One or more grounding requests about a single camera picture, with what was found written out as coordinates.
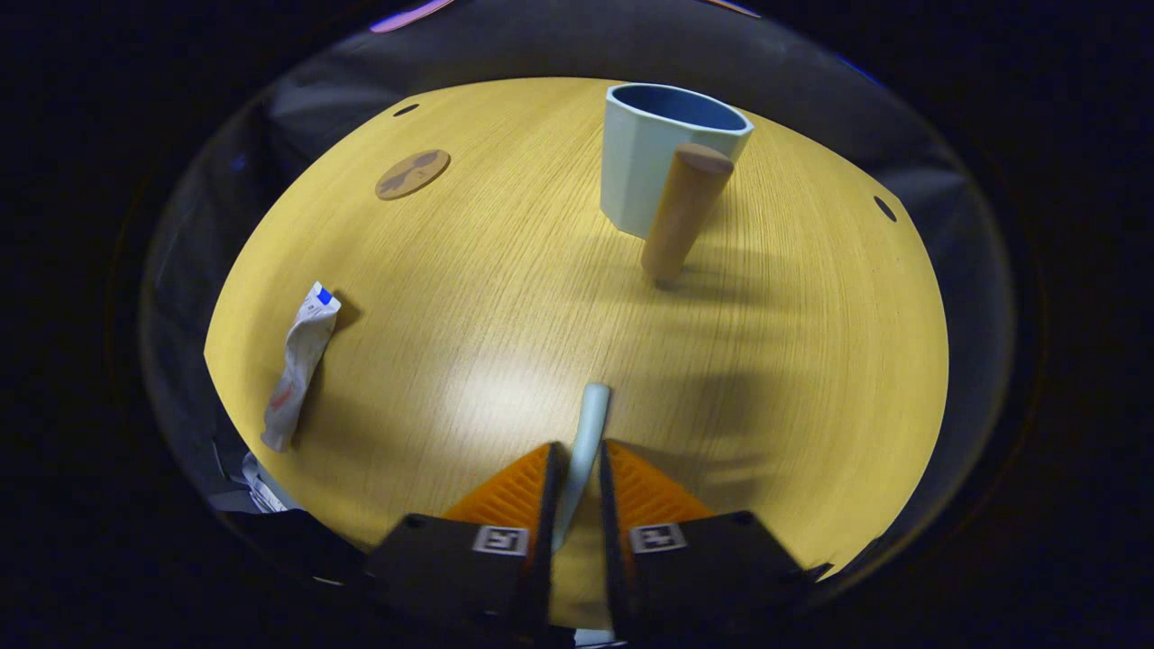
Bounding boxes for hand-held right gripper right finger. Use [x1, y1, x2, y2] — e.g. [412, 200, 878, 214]
[598, 439, 836, 641]

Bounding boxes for white toothpaste tube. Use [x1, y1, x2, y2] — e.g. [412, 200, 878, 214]
[261, 281, 343, 453]

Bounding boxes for round brown printed coaster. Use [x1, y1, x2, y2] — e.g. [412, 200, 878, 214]
[375, 149, 452, 201]

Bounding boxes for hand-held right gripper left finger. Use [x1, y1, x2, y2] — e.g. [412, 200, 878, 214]
[365, 442, 565, 641]

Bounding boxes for pale blue cup wooden handle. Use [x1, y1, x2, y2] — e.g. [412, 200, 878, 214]
[600, 83, 755, 289]

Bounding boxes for pale blue toothbrush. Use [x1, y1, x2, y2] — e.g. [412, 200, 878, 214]
[552, 382, 613, 553]

